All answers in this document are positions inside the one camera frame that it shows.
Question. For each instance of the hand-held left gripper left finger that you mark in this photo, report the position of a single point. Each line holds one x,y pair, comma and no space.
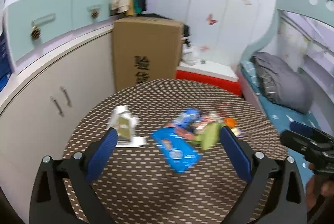
101,153

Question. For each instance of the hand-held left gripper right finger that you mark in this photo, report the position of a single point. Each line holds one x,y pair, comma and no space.
236,153

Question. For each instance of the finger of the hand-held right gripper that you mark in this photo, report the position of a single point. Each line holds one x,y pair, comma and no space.
302,127
294,140

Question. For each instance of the green snack packet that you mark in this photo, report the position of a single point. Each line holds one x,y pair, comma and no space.
208,135

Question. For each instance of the large blue packet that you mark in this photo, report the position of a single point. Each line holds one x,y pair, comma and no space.
177,148

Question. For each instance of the person's right hand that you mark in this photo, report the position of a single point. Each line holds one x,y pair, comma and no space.
322,192

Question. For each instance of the small white item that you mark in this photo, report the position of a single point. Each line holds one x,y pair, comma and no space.
238,132

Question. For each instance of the teal fish print sheet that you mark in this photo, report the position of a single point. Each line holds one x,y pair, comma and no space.
284,115

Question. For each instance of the small orange item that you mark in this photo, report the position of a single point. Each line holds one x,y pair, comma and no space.
231,122

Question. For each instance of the grey quilt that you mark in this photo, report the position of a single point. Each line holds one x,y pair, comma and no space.
281,80

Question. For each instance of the red white packet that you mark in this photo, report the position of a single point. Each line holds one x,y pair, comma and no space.
182,132

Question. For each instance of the brown dotted tablecloth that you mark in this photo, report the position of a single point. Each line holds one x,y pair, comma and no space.
146,192

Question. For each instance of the small blue white packet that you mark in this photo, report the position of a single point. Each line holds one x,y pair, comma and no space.
188,116

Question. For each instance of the red storage bench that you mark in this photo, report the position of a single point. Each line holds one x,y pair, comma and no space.
208,82

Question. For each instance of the plaid pillow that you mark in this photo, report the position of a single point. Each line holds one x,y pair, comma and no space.
247,67

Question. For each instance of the white low cabinet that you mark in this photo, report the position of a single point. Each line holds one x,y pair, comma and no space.
39,98

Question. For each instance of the white board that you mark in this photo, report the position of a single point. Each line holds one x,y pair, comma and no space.
208,69

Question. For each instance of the white plastic bag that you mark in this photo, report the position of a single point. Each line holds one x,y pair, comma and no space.
189,54

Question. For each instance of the pale pink butterfly sticker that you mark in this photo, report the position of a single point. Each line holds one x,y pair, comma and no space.
204,48

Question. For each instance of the large cardboard box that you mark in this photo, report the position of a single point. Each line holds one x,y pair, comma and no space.
147,52

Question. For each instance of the blue boxes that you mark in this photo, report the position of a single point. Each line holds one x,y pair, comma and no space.
4,57

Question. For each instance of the pinecone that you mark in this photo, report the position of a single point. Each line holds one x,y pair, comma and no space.
94,14
35,32

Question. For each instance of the teal drawer unit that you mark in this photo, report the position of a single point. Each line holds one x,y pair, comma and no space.
57,18

